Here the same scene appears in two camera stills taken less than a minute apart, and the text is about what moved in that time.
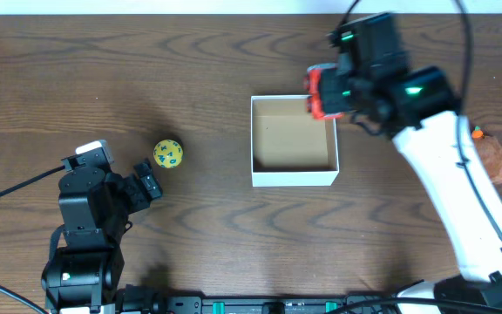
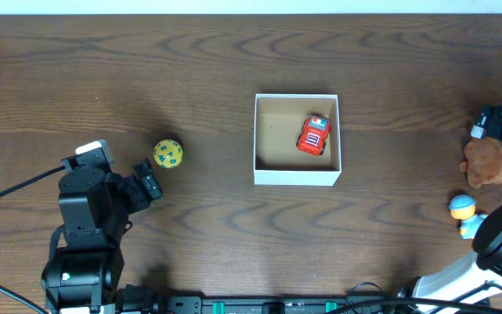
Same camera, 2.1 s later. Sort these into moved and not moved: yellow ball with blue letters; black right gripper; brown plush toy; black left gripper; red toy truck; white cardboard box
Moved: black right gripper; red toy truck
Not moved: white cardboard box; black left gripper; brown plush toy; yellow ball with blue letters
